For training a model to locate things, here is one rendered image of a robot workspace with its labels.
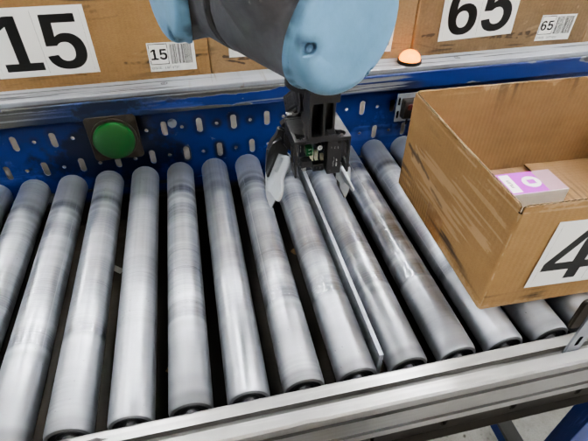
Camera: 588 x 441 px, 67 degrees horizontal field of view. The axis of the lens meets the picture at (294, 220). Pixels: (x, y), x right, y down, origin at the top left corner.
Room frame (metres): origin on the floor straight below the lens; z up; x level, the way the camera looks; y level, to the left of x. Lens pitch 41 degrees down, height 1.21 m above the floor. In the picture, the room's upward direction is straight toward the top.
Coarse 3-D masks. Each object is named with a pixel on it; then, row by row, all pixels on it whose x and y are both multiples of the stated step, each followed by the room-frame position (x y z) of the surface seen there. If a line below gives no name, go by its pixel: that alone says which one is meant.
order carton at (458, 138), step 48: (432, 96) 0.65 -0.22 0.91; (480, 96) 0.66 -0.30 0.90; (528, 96) 0.68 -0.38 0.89; (576, 96) 0.69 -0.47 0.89; (432, 144) 0.55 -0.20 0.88; (480, 144) 0.67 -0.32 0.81; (528, 144) 0.68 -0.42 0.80; (576, 144) 0.70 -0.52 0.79; (432, 192) 0.52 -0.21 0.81; (480, 192) 0.42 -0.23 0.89; (576, 192) 0.60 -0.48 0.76; (480, 240) 0.40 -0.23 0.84; (528, 240) 0.36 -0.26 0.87; (480, 288) 0.37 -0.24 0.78; (528, 288) 0.37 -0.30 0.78; (576, 288) 0.38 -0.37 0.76
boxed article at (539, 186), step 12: (504, 180) 0.57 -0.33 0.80; (516, 180) 0.57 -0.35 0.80; (528, 180) 0.57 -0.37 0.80; (540, 180) 0.57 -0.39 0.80; (552, 180) 0.57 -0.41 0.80; (516, 192) 0.54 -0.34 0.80; (528, 192) 0.54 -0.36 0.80; (540, 192) 0.54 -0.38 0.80; (552, 192) 0.55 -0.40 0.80; (564, 192) 0.55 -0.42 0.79; (528, 204) 0.54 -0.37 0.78
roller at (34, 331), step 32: (64, 192) 0.61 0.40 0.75; (64, 224) 0.53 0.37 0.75; (64, 256) 0.47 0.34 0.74; (32, 288) 0.39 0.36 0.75; (64, 288) 0.42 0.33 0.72; (32, 320) 0.34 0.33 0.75; (32, 352) 0.30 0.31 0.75; (0, 384) 0.26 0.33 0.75; (32, 384) 0.26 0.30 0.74; (0, 416) 0.22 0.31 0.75; (32, 416) 0.23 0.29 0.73
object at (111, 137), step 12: (96, 132) 0.67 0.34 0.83; (108, 132) 0.67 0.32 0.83; (120, 132) 0.68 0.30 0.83; (132, 132) 0.69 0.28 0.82; (96, 144) 0.67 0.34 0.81; (108, 144) 0.67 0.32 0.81; (120, 144) 0.68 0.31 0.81; (132, 144) 0.68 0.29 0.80; (108, 156) 0.67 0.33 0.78; (120, 156) 0.68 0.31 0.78
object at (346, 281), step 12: (312, 192) 0.61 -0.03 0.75; (312, 204) 0.61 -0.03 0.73; (324, 216) 0.55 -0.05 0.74; (324, 228) 0.53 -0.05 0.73; (336, 252) 0.47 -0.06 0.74; (336, 264) 0.46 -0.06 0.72; (348, 276) 0.42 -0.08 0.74; (348, 288) 0.41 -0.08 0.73; (360, 312) 0.36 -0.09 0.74; (360, 324) 0.35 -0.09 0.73; (372, 336) 0.32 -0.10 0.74; (372, 348) 0.31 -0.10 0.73
